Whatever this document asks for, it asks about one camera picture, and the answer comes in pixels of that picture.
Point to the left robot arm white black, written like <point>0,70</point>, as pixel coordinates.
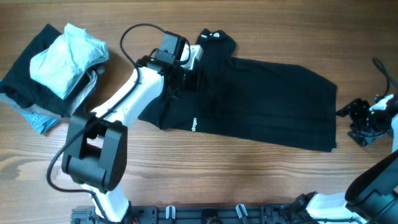
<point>95,152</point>

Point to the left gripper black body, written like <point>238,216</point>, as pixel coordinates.
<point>188,79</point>

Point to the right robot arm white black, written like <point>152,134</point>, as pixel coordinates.
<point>371,197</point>

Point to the light blue folded shirt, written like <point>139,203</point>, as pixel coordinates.
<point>61,66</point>

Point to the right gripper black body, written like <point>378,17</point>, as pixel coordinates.
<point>366,125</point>

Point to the black polo shirt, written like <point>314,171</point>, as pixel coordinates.
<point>276,103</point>

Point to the blue denim jeans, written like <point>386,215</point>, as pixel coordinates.
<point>40,123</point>

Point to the black folded garment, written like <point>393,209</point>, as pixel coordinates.
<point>19,72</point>

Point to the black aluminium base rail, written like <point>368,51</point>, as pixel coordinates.
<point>264,214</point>

